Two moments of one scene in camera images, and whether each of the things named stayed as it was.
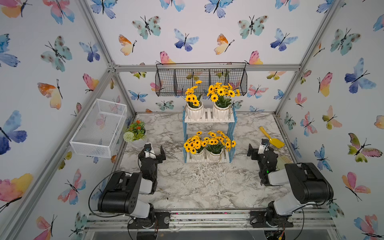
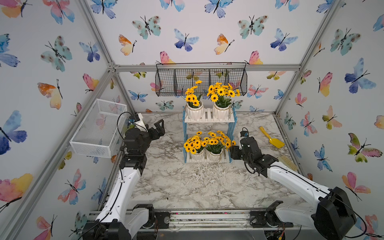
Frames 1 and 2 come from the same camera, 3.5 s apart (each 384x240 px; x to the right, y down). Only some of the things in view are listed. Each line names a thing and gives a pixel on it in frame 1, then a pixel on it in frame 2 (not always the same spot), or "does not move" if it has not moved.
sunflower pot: [221, 94] does not move
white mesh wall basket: [99, 132] does not move
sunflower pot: [195, 145] does not move
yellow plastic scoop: [274, 142] does not move
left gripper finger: [162, 153] → [160, 129]
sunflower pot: [194, 110] does not move
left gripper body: [158, 160] → [146, 142]
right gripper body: [260, 159] → [246, 161]
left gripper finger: [142, 154] → [153, 134]
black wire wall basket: [173, 79] does not move
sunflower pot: [215, 143] does not move
